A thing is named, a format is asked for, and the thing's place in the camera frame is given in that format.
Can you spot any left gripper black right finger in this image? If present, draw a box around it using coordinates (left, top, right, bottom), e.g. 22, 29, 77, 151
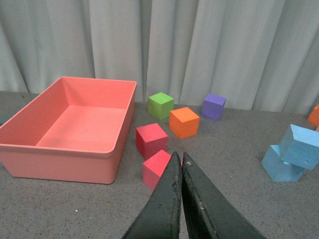
182, 152, 265, 239

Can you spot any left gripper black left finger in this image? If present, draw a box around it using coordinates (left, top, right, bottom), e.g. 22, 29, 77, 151
123, 152, 182, 239

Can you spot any light blue foam cube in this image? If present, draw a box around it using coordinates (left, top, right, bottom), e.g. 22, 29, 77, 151
261, 145, 305, 182

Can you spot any light blue cube with marks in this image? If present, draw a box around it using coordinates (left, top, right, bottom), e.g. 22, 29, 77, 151
279, 124, 319, 170

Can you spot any red foam cube front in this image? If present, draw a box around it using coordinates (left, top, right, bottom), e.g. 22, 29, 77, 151
142, 150, 182, 190

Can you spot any red foam cube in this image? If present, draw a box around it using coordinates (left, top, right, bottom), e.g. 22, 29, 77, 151
142, 150, 182, 190
136, 123, 168, 160

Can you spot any red foam cube rear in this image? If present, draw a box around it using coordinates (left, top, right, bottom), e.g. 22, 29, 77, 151
136, 123, 168, 160

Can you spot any orange foam cube left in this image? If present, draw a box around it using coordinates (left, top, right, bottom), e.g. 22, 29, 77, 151
169, 107, 200, 139

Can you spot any purple foam cube far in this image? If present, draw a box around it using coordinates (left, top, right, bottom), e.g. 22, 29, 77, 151
201, 94, 226, 121

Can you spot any green foam cube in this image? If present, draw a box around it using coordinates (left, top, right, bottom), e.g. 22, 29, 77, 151
148, 92, 174, 120

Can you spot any salmon pink plastic bin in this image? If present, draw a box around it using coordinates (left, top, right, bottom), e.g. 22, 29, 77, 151
0, 77, 137, 184

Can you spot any orange foam cube behind pink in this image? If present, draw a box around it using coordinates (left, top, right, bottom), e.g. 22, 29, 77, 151
307, 105, 319, 127

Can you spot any grey curtain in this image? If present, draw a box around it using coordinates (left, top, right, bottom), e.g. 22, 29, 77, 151
0, 0, 319, 114

